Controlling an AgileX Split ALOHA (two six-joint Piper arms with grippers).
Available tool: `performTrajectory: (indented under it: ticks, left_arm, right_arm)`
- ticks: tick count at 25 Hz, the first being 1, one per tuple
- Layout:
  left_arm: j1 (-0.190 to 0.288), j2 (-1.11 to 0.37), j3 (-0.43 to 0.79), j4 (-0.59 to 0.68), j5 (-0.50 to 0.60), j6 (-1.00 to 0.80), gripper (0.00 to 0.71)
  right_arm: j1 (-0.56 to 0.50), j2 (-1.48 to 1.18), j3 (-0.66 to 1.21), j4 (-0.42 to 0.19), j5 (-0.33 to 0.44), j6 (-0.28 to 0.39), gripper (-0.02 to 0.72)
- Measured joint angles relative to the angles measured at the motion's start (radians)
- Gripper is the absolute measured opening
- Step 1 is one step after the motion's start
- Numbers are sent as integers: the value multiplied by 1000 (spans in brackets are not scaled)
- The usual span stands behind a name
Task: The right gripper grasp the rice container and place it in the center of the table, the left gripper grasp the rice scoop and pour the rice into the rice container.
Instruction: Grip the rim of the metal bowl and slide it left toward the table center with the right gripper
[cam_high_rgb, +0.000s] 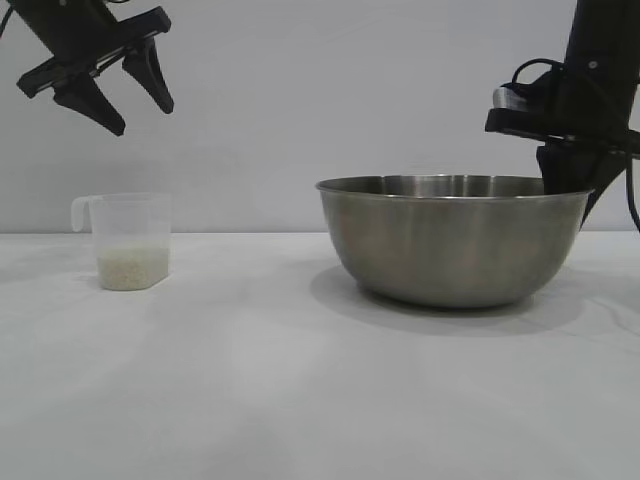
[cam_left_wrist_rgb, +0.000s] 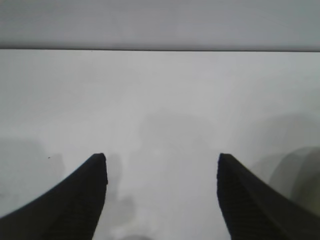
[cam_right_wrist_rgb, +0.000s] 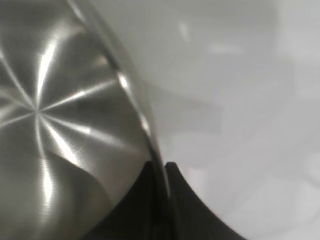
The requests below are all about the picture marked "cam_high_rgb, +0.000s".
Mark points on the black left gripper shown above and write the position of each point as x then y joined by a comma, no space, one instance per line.
75,35

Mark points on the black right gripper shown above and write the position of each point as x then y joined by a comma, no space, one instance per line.
600,110

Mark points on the clear plastic measuring cup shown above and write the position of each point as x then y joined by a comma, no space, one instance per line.
130,225

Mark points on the stainless steel mixing bowl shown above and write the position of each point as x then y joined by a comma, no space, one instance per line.
450,250

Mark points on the white uncooked rice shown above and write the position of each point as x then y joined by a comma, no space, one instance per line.
132,270

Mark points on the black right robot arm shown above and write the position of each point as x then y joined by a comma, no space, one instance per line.
605,25

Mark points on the wrist camera with silver housing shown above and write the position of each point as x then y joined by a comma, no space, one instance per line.
507,97

